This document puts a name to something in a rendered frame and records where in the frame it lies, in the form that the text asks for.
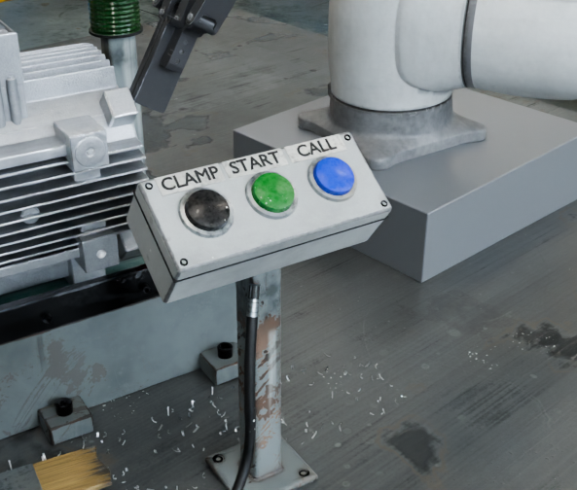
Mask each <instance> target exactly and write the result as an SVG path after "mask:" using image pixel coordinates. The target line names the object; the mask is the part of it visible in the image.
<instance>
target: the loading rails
mask: <svg viewBox="0 0 577 490"><path fill-rule="evenodd" d="M119 260H120V263H119V264H117V265H114V266H110V267H106V275H103V276H100V277H96V278H93V279H90V280H87V281H83V282H80V283H76V284H73V285H70V284H69V283H68V282H67V280H66V279H65V278H64V277H63V278H60V279H56V280H53V281H50V282H46V283H43V284H39V285H35V286H32V287H28V288H24V289H21V290H17V291H14V292H10V293H6V294H4V295H0V439H3V438H8V437H10V436H13V435H16V434H19V433H22V432H24V431H27V430H30V429H33V428H36V427H38V426H41V428H42V430H43V432H44V433H45V435H46V437H47V438H48V440H49V442H50V443H51V445H57V444H60V443H63V442H65V441H67V440H70V439H73V438H77V437H80V436H81V435H85V434H88V433H91V432H92V431H93V430H94V425H93V417H92V414H91V412H90V410H89V408H91V407H94V406H96V405H99V404H102V403H107V402H109V401H111V400H114V399H117V398H120V397H122V396H125V395H128V394H131V393H134V392H136V391H139V390H142V389H145V388H148V387H150V386H153V385H156V384H159V383H162V382H164V381H166V380H169V379H172V378H175V377H177V376H180V375H183V374H186V373H189V372H191V371H194V370H197V369H200V368H201V370H202V371H203V372H204V373H205V374H206V375H207V376H208V377H209V378H210V380H211V381H212V382H213V383H214V384H215V385H220V384H223V383H225V382H228V381H231V380H234V379H236V378H238V358H237V323H236V288H235V282H234V283H231V284H228V285H225V286H222V287H219V288H215V289H212V290H209V291H206V292H203V293H200V294H196V295H193V296H190V297H185V298H181V299H178V300H176V301H173V302H170V303H163V302H162V299H161V297H160V294H159V292H158V290H157V288H156V285H155V283H154V281H153V279H152V276H151V274H150V272H149V270H148V267H147V265H146V263H145V262H144V259H143V257H142V255H138V256H134V257H130V258H127V259H123V260H121V259H120V257H119Z"/></svg>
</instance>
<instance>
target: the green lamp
mask: <svg viewBox="0 0 577 490"><path fill-rule="evenodd" d="M88 2H89V3H88V5H89V11H90V12H89V15H90V28H91V31H92V32H93V33H96V34H100V35H125V34H130V33H133V32H136V31H138V30H139V29H140V28H141V27H140V26H141V23H140V20H141V19H140V14H139V13H140V10H139V8H140V7H139V1H138V0H88Z"/></svg>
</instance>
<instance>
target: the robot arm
mask: <svg viewBox="0 0 577 490"><path fill-rule="evenodd" d="M235 2H236V0H153V1H152V5H153V7H155V8H158V9H159V19H160V20H159V22H158V25H157V27H156V29H155V32H154V34H153V36H152V39H151V41H150V43H149V46H148V48H147V50H146V52H145V54H144V56H143V59H142V61H141V63H140V66H139V68H138V70H137V73H136V75H135V77H134V80H133V82H132V84H131V87H130V89H129V90H130V92H131V95H132V97H133V100H134V103H136V104H139V105H142V106H144V107H147V108H150V109H152V110H155V111H158V112H160V113H164V112H165V109H166V107H167V105H168V102H169V100H170V98H171V96H172V93H173V92H174V90H175V87H176V85H177V83H178V81H179V78H180V76H181V74H182V72H183V69H184V67H185V65H186V62H187V60H188V58H189V56H190V53H191V51H192V49H193V46H194V44H195V42H196V40H197V38H199V37H201V36H202V35H203V34H206V33H208V34H210V35H212V36H213V35H215V34H216V33H217V32H218V30H219V29H220V27H221V25H222V24H223V22H224V20H225V19H226V17H227V16H228V14H229V12H230V11H231V9H232V7H233V6H234V3H235ZM328 54H329V67H330V76H331V81H330V82H329V84H328V95H329V96H330V106H328V107H324V108H320V109H315V110H310V111H305V112H302V113H300V114H299V116H298V127H299V128H301V129H304V130H308V131H311V132H313V133H315V134H317V135H319V136H321V137H322V138H323V137H328V136H332V135H336V134H340V133H344V132H349V133H350V134H351V135H352V137H353V139H354V141H355V142H356V144H357V146H358V148H359V150H360V151H361V153H362V155H363V157H364V159H365V160H366V161H367V163H368V165H369V167H370V168H371V170H376V171H380V170H385V169H388V168H390V167H391V166H393V165H395V164H397V163H399V162H402V161H405V160H408V159H412V158H417V157H421V156H424V155H427V154H431V153H434V152H437V151H441V150H444V149H446V148H450V147H453V146H456V145H460V144H464V143H471V142H479V141H483V140H485V139H486V133H487V128H486V126H485V125H484V124H482V123H480V122H476V121H473V120H470V119H467V118H464V117H462V116H460V115H458V114H457V113H456V112H455V111H453V110H452V91H453V90H454V89H459V88H479V89H484V90H489V91H493V92H497V93H502V94H508V95H515V96H521V97H529V98H539V99H554V100H576V99H577V0H330V1H329V18H328Z"/></svg>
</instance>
